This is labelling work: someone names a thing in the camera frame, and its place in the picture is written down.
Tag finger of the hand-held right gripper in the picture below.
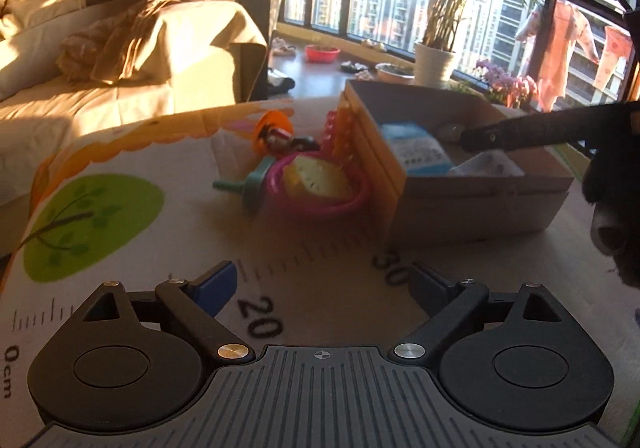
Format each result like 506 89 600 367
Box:
460 106 608 153

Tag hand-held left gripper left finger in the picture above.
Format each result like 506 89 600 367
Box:
82 262 251 361

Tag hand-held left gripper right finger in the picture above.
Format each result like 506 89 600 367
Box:
394 263 568 361

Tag brown cardboard box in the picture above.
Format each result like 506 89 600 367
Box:
342 79 576 249

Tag teal plastic toy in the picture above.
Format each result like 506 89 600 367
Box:
212 158 276 216

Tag pink plastic bowl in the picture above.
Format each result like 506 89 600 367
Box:
265 153 372 221

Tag black toy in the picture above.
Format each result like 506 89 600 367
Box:
265 128 321 156

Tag orange round toy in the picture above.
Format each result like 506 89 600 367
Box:
252 110 295 153

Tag orange pink toy block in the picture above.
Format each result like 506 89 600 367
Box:
322 100 361 169

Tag pink purple flowers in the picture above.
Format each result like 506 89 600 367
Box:
475 58 540 108

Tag printed ruler mat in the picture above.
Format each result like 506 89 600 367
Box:
0 98 640 448

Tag blue white packet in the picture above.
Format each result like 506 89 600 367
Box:
380 122 456 177

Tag potted palm in white pot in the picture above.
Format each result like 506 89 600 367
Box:
414 0 551 89

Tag hanging pale orange garment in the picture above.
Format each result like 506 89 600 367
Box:
592 25 633 91

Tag metal bowl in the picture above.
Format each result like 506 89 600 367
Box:
375 62 416 84

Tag red basin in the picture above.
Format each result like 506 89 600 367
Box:
305 44 341 63

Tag dark shoes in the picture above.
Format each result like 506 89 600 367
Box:
267 68 297 96

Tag bed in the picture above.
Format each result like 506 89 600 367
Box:
0 0 268 259

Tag crumpled beige blanket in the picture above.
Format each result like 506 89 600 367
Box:
57 0 231 83

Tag white pillow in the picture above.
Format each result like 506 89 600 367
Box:
0 0 87 98

